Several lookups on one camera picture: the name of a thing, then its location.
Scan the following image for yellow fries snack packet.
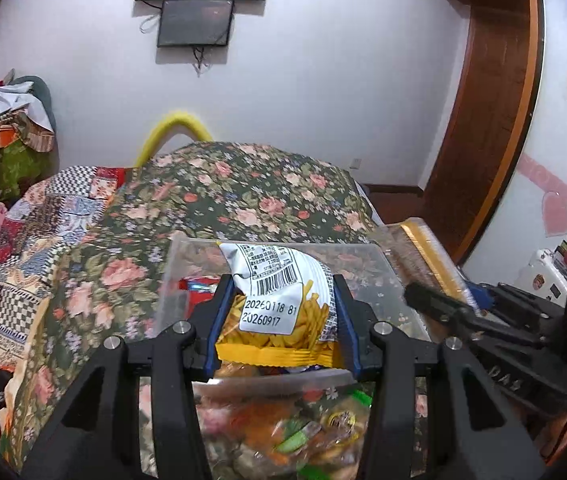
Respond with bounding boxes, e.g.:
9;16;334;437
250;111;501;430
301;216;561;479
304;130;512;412
215;242;341;367

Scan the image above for long gold-edged cake packet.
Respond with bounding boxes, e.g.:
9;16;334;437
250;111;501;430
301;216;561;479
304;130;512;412
370;216;480;344

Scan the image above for red noodle snack packet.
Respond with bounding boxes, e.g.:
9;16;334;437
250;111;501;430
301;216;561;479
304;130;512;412
178;276;220;320

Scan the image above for clear plastic storage bin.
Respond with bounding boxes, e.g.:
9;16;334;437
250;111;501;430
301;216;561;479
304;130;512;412
156;235;428;479

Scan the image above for green-label bread packet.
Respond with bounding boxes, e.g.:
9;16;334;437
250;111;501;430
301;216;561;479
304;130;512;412
233;391;371;479

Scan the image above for green floral bedspread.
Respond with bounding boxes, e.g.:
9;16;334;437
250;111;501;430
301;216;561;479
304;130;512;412
0;142;375;468

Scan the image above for white wardrobe with pink hearts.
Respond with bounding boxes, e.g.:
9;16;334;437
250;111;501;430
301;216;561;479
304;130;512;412
462;0;567;283

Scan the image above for brown wooden door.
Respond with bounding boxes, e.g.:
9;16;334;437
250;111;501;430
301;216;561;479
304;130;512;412
423;0;544;263

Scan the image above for patchwork checkered quilt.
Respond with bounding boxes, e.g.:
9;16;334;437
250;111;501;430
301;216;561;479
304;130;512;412
0;166;127;436

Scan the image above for yellow curved tube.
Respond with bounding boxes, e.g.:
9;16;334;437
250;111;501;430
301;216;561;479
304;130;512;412
135;110;213;168

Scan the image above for pile of clothes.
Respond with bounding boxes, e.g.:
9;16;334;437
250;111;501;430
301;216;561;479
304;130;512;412
0;76;57;202

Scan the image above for small wall monitor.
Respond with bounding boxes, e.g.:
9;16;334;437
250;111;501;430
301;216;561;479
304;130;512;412
157;0;235;48

